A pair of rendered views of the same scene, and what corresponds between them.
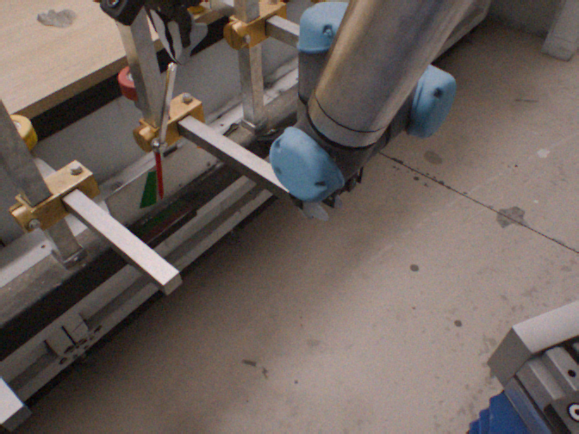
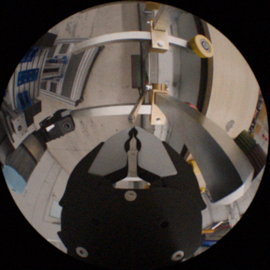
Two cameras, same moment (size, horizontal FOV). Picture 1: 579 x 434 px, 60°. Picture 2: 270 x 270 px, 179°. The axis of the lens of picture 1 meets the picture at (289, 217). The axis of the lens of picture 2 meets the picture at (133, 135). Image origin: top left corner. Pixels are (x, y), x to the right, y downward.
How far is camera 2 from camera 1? 0.76 m
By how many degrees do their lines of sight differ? 26
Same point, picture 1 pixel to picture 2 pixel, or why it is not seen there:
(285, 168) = not seen: outside the picture
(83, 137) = (193, 85)
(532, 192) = not seen: hidden behind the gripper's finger
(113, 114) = (192, 101)
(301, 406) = (111, 87)
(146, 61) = (173, 112)
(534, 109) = not seen: hidden behind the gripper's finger
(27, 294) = (145, 29)
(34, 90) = (218, 78)
